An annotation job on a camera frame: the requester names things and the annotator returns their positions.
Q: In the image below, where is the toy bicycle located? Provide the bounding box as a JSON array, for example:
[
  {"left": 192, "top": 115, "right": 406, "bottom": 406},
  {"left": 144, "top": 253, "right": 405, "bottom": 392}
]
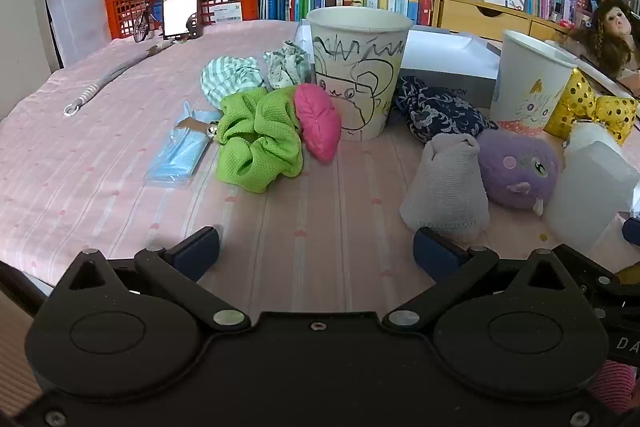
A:
[{"left": 132, "top": 0, "right": 164, "bottom": 44}]

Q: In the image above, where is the grey cardboard box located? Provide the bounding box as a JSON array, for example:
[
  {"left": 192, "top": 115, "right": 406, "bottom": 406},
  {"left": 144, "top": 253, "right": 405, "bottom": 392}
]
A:
[{"left": 399, "top": 26, "right": 503, "bottom": 108}]

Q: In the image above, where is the person's right forearm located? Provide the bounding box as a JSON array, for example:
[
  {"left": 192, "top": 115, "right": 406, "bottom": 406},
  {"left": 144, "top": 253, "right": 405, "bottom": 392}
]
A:
[{"left": 589, "top": 359, "right": 638, "bottom": 415}]

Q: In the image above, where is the paper cup with mouse drawing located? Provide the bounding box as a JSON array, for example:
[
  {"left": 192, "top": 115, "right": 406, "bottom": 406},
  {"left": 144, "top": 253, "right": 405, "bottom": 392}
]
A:
[{"left": 306, "top": 7, "right": 414, "bottom": 142}]

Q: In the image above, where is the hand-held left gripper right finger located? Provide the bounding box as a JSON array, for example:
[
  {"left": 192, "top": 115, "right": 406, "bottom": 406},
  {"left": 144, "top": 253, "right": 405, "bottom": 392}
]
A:
[{"left": 382, "top": 227, "right": 583, "bottom": 332}]

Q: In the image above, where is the pink fabric pouch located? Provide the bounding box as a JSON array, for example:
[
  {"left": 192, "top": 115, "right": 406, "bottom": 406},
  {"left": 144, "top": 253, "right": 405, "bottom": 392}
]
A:
[{"left": 294, "top": 83, "right": 343, "bottom": 162}]

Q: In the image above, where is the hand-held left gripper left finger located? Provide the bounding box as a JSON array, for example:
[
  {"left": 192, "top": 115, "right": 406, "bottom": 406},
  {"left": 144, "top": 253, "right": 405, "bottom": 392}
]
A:
[{"left": 60, "top": 227, "right": 251, "bottom": 333}]

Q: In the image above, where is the translucent plastic container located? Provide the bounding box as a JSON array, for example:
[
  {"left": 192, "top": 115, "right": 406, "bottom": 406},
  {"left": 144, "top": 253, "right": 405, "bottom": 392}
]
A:
[{"left": 542, "top": 121, "right": 640, "bottom": 254}]

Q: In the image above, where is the grey braided lanyard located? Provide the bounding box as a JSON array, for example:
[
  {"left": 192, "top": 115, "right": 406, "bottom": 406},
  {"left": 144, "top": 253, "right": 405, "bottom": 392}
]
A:
[{"left": 63, "top": 39, "right": 175, "bottom": 118}]

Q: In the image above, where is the yellow sequin bow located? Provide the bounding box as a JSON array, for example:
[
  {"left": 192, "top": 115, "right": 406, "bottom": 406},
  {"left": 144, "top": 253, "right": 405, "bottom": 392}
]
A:
[{"left": 544, "top": 68, "right": 640, "bottom": 145}]

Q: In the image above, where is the curly-haired doll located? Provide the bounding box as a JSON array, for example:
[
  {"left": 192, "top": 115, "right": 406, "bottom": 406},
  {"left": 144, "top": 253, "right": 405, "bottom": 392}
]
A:
[{"left": 570, "top": 0, "right": 640, "bottom": 80}]

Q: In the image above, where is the green striped scrunchie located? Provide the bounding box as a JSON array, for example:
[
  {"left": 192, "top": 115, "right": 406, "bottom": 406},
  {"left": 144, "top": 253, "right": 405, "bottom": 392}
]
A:
[{"left": 201, "top": 56, "right": 265, "bottom": 106}]

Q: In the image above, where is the grey knit sock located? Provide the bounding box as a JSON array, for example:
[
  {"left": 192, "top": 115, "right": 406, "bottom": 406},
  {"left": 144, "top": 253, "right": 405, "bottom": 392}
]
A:
[{"left": 400, "top": 133, "right": 490, "bottom": 244}]

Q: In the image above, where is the navy floral pouch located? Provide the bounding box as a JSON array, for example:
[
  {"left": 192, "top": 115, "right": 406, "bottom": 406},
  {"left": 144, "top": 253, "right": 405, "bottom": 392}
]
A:
[{"left": 392, "top": 76, "right": 499, "bottom": 144}]

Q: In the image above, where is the blue face mask packet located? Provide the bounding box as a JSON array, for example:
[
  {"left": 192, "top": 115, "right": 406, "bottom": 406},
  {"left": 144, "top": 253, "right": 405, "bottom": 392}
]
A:
[{"left": 144, "top": 101, "right": 223, "bottom": 188}]

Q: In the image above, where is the paper cup with cat drawing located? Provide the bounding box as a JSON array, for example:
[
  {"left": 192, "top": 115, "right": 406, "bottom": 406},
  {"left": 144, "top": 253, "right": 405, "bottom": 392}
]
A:
[{"left": 489, "top": 29, "right": 579, "bottom": 138}]

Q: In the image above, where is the wooden drawer organizer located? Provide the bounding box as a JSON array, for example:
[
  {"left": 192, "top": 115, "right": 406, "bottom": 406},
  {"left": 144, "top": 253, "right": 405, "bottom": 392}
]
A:
[{"left": 431, "top": 0, "right": 571, "bottom": 44}]

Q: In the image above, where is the green floral scrunchie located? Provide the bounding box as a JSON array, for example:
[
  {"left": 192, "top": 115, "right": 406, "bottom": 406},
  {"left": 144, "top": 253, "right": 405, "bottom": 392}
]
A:
[{"left": 262, "top": 40, "right": 312, "bottom": 90}]

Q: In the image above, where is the purple plush toy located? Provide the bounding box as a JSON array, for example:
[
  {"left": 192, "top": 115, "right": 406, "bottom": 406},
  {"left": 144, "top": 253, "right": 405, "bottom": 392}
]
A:
[{"left": 477, "top": 129, "right": 562, "bottom": 214}]

